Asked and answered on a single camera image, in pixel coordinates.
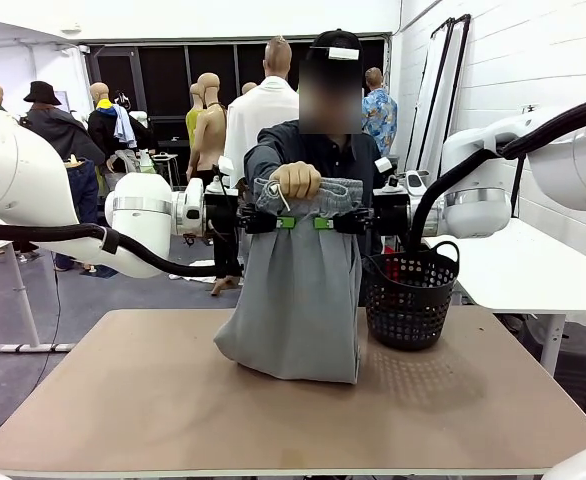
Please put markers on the white cloth on floor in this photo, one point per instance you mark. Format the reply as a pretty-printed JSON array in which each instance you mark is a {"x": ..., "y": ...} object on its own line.
[{"x": 195, "y": 272}]

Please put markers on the red box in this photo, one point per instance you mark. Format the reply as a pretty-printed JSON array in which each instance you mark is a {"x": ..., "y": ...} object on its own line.
[{"x": 389, "y": 250}]

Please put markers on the person in dark shirt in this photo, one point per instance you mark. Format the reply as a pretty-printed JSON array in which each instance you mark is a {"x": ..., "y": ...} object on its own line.
[{"x": 345, "y": 155}]

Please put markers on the person's right hand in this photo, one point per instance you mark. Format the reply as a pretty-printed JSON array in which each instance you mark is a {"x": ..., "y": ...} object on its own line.
[{"x": 298, "y": 180}]

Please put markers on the light blue hanging shirt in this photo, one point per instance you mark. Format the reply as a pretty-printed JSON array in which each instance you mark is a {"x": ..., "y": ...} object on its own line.
[{"x": 124, "y": 125}]

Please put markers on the black camera tripod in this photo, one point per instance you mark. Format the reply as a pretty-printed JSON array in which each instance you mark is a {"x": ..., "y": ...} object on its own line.
[{"x": 529, "y": 110}]

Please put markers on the black green-tipped right gripper finger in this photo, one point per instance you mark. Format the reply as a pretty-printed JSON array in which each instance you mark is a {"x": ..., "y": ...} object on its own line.
[
  {"x": 355, "y": 216},
  {"x": 355, "y": 228}
]

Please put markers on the person's right forearm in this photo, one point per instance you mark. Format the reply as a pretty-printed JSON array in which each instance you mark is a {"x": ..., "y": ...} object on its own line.
[{"x": 273, "y": 150}]

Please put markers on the black green-tipped left gripper finger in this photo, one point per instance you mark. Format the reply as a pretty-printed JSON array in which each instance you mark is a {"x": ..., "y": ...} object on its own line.
[
  {"x": 260, "y": 227},
  {"x": 260, "y": 217}
]

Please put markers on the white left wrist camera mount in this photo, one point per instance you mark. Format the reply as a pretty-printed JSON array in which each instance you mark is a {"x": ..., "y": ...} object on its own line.
[{"x": 222, "y": 186}]

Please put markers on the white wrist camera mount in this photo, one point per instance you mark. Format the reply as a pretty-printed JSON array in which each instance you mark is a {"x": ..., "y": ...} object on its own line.
[
  {"x": 222, "y": 186},
  {"x": 400, "y": 182}
]

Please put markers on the white table with T-foot leg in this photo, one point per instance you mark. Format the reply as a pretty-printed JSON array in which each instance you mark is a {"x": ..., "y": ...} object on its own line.
[{"x": 23, "y": 320}]

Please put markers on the bare beige mannequin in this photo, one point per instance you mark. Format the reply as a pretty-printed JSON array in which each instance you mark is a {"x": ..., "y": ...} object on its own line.
[{"x": 212, "y": 130}]

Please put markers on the mannequin in white shirt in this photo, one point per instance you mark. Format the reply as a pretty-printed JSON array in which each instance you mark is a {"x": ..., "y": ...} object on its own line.
[{"x": 253, "y": 130}]

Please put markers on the black plastic stool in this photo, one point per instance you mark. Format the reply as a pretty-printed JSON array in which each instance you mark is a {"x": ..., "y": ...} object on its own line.
[{"x": 580, "y": 365}]

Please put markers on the grey training pants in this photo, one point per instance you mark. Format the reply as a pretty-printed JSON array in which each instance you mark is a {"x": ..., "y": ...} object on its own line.
[{"x": 298, "y": 300}]

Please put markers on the grey hanging garment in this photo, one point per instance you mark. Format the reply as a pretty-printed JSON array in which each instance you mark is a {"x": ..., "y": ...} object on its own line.
[{"x": 128, "y": 162}]

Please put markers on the black bucket hat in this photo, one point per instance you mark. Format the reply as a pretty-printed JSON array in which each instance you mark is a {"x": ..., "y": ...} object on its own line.
[{"x": 42, "y": 92}]

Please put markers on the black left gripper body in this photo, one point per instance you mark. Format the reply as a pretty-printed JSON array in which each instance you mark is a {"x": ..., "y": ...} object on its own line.
[{"x": 222, "y": 215}]

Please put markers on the mannequin in yellow-green top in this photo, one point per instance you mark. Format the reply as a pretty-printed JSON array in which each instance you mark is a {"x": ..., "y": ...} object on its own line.
[{"x": 193, "y": 125}]

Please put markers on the white ceiling sensor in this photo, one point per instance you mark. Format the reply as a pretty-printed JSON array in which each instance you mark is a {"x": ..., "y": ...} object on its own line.
[{"x": 72, "y": 29}]

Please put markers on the man in floral shirt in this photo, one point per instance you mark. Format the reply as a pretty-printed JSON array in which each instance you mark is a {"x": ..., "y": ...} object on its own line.
[{"x": 380, "y": 120}]

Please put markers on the large white side table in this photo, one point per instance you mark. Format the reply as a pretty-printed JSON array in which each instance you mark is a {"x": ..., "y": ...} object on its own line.
[{"x": 518, "y": 275}]

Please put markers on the mannequin in dark jacket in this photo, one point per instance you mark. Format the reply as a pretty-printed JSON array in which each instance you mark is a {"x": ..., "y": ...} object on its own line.
[{"x": 63, "y": 130}]

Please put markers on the mannequin with yellow scarf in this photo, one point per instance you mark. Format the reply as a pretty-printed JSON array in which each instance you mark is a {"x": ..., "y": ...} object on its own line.
[{"x": 103, "y": 130}]

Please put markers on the black framed white panel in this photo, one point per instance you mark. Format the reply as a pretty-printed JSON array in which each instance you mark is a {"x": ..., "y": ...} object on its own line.
[
  {"x": 455, "y": 85},
  {"x": 430, "y": 100}
]

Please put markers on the pale green garment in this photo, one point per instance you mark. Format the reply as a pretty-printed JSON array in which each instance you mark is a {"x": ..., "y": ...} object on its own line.
[{"x": 148, "y": 162}]

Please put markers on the black perforated plastic basket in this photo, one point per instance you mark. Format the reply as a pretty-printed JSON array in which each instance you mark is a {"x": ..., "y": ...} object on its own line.
[{"x": 408, "y": 310}]

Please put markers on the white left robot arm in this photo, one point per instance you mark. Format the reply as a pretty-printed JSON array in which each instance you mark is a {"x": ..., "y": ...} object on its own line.
[{"x": 138, "y": 210}]

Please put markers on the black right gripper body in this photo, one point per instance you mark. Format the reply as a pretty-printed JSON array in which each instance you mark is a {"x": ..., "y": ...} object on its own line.
[{"x": 392, "y": 215}]

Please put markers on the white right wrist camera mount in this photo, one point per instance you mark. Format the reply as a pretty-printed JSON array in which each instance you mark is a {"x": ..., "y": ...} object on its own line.
[{"x": 400, "y": 182}]

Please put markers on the black cap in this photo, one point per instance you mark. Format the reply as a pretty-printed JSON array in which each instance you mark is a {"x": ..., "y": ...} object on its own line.
[{"x": 335, "y": 41}]

